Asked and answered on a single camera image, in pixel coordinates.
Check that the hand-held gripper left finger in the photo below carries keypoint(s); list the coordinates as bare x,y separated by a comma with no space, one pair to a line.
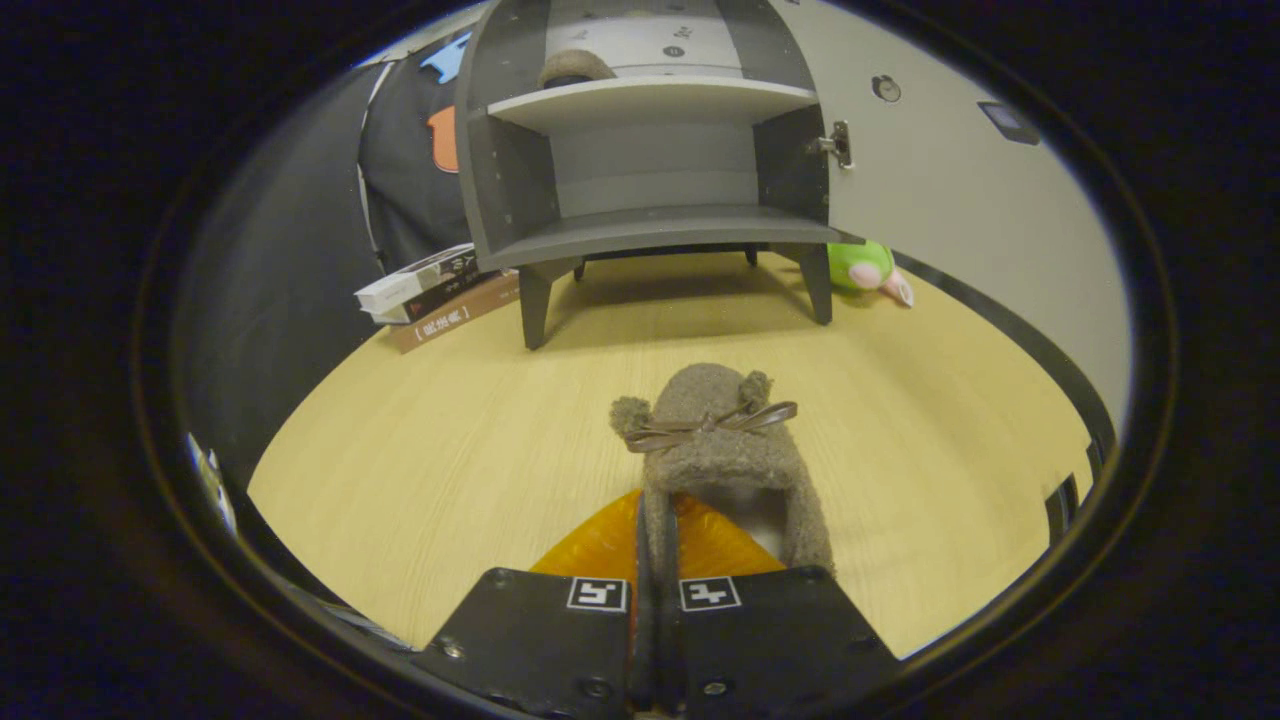
540,640

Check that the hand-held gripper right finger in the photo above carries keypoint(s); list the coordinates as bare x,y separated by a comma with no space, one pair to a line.
780,640

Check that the grey shoe cabinet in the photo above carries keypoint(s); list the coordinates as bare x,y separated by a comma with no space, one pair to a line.
650,230

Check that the brown book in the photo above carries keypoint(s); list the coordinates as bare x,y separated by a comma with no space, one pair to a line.
455,318

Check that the dark book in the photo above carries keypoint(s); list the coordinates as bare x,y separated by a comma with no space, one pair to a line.
440,295

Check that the green plush toy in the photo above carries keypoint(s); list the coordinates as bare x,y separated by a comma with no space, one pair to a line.
860,265

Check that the black backdrop cloth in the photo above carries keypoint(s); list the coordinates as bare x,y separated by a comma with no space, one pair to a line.
280,300

